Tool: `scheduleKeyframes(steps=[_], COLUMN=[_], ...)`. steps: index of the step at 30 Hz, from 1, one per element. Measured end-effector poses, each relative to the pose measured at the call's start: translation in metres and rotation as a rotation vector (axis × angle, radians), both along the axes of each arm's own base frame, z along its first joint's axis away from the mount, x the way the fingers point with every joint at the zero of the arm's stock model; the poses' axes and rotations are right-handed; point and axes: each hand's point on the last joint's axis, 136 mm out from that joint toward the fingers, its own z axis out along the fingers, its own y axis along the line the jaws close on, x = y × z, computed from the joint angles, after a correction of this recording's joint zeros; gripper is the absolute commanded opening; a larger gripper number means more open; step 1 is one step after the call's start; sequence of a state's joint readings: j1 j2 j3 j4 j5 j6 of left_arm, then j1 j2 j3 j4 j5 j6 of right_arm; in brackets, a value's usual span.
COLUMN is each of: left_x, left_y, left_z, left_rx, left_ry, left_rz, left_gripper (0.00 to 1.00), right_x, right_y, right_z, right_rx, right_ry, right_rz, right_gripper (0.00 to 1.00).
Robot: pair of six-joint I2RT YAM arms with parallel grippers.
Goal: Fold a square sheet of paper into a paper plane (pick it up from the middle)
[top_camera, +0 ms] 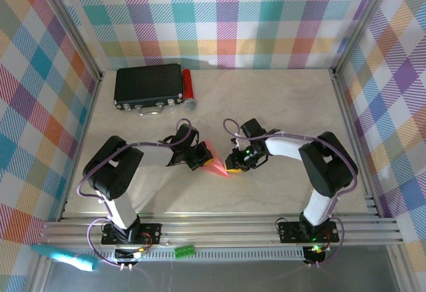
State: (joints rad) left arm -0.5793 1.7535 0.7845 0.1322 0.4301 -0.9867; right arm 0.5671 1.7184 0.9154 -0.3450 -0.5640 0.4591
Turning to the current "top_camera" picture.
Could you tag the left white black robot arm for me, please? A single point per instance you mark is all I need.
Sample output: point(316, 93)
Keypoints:
point(124, 210)

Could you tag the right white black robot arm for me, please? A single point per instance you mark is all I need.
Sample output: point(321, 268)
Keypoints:
point(316, 209)

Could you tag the red glitter tube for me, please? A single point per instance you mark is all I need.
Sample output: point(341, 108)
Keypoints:
point(188, 86)

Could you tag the black carrying case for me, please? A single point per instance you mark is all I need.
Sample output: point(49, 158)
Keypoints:
point(148, 84)

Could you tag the green terminal block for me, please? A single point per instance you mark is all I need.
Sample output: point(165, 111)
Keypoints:
point(184, 251)

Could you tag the black controller box with LED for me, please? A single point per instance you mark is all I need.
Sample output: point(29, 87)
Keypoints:
point(316, 250)
point(136, 254)

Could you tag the aluminium cross rail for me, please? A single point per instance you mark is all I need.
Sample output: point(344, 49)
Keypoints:
point(216, 233)

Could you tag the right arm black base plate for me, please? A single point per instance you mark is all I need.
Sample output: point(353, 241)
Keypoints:
point(289, 232)

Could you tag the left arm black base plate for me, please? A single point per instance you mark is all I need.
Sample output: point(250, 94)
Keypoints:
point(153, 233)

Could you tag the aluminium side rail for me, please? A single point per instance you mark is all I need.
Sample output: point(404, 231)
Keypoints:
point(344, 105)
point(74, 172)

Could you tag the aluminium frame post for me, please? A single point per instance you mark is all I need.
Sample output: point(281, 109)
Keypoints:
point(68, 22)
point(361, 22)

